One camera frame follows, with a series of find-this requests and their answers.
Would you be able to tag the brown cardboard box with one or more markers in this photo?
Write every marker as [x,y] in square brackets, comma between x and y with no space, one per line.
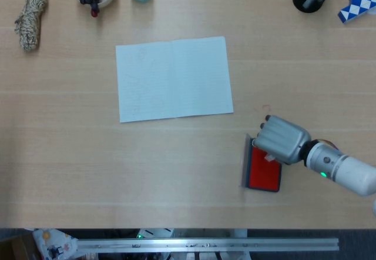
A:
[14,246]

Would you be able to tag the red ink pad blue case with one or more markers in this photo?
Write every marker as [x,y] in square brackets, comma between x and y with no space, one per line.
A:
[261,171]

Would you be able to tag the blue white snake cube toy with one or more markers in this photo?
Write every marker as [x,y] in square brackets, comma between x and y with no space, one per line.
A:
[356,2]

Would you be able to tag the white printed plastic bag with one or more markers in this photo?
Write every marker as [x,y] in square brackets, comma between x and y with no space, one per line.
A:
[54,243]

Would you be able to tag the aluminium extrusion rail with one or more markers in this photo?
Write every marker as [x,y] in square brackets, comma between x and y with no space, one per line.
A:
[205,245]

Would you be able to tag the small white red stamp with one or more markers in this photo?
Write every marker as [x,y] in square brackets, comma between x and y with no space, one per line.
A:
[269,157]

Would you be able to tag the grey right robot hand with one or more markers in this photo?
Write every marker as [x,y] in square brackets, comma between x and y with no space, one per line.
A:
[283,139]

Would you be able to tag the white lined paper sheet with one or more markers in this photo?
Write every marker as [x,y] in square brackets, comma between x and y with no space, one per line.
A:
[173,79]

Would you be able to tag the white robot base green light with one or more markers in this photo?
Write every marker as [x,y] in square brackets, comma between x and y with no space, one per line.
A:
[152,233]

